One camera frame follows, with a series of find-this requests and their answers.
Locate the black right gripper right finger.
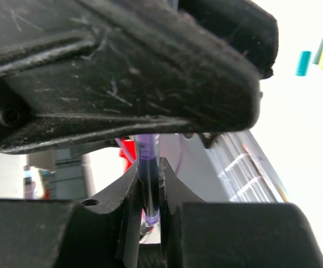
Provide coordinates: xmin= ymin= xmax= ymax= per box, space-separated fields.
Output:
xmin=159 ymin=158 xmax=323 ymax=268

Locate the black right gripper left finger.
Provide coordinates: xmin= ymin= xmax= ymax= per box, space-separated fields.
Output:
xmin=0 ymin=166 xmax=141 ymax=267

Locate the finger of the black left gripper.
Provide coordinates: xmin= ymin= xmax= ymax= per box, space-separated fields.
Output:
xmin=179 ymin=0 xmax=279 ymax=79
xmin=0 ymin=1 xmax=260 ymax=154

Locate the teal pen cap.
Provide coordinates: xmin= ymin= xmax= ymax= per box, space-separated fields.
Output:
xmin=296 ymin=51 xmax=311 ymax=76

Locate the dark green pen cap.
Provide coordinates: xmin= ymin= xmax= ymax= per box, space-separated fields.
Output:
xmin=312 ymin=38 xmax=323 ymax=65

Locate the black thin pen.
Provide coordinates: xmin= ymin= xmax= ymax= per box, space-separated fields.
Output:
xmin=134 ymin=134 xmax=160 ymax=226

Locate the red object beyond table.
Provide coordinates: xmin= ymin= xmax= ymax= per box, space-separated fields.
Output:
xmin=119 ymin=138 xmax=136 ymax=172

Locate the aluminium table edge rail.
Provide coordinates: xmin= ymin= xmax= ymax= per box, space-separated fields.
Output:
xmin=207 ymin=131 xmax=289 ymax=203

